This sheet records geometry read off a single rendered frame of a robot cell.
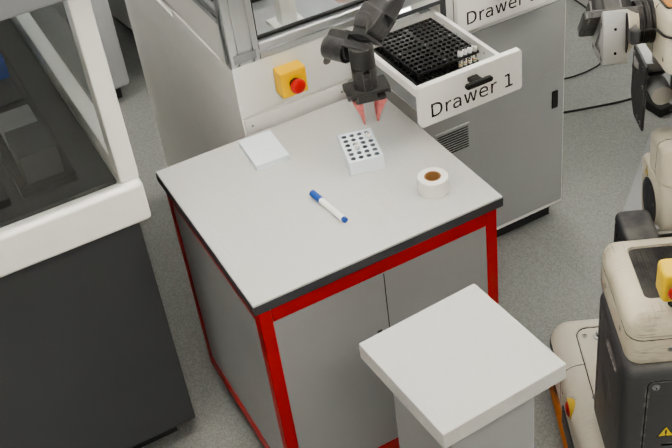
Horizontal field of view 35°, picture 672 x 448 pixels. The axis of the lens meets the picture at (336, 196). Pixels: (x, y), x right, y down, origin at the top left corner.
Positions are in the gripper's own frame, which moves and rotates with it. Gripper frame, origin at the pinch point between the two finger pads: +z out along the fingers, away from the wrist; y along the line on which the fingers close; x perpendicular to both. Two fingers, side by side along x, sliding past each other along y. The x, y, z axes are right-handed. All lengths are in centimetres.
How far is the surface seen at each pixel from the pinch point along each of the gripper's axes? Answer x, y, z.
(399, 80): -9.6, -9.9, -2.7
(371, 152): 4.8, 1.8, 6.1
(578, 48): -149, -114, 85
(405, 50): -21.3, -14.8, -3.8
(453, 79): 0.4, -20.7, -5.5
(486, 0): -39, -42, -3
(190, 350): -29, 59, 84
